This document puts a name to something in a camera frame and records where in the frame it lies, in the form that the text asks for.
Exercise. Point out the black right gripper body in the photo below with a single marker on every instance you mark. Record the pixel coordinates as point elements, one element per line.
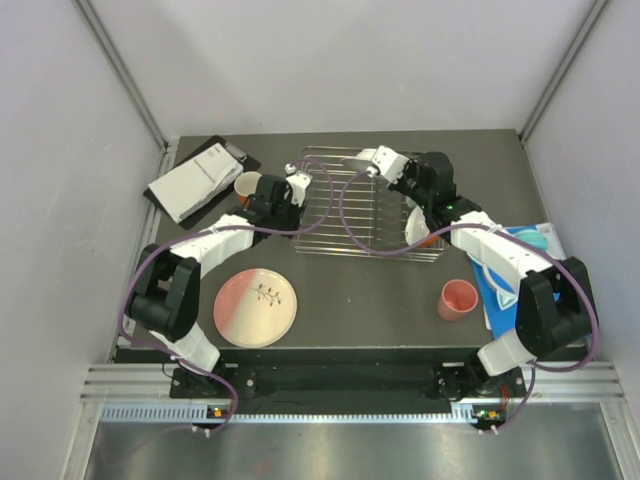
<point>408,184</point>

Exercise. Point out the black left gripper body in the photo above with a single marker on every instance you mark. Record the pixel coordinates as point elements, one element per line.
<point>287,215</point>

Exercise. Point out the orange mug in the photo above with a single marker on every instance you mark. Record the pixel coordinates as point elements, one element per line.
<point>245,185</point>

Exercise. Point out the orange white bowl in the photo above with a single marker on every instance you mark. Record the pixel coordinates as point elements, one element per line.
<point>416,230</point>

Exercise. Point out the pink cream plate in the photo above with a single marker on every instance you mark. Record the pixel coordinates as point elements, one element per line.
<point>255,308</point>

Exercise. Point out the pink cup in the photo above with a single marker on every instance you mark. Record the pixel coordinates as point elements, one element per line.
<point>457,299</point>

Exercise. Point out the white blue-rimmed plate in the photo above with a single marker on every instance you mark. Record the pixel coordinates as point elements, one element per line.
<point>357,156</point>

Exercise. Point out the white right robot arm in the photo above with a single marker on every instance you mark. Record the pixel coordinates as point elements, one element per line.
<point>554,306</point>

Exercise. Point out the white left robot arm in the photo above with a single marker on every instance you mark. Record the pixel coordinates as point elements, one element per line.
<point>164,297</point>

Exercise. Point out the black clipboard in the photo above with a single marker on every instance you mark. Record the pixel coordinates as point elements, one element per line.
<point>249,164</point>

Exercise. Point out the white paper booklet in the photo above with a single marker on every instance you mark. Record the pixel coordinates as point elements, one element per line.
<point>191,185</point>

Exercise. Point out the blue folder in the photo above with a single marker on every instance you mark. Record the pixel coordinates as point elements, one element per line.
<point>501,321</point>

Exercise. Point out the teal cat-ear headphones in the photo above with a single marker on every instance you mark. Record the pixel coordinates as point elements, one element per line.
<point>505,295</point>

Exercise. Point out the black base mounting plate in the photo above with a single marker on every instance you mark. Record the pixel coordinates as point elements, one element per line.
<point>253,382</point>

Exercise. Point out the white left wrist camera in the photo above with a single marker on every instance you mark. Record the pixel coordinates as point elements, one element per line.
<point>299,181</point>

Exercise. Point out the metal wire dish rack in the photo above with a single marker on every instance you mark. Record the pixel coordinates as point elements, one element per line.
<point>367,216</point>

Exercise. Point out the aluminium frame rail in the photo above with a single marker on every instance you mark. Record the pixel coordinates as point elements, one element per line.
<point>96,27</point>

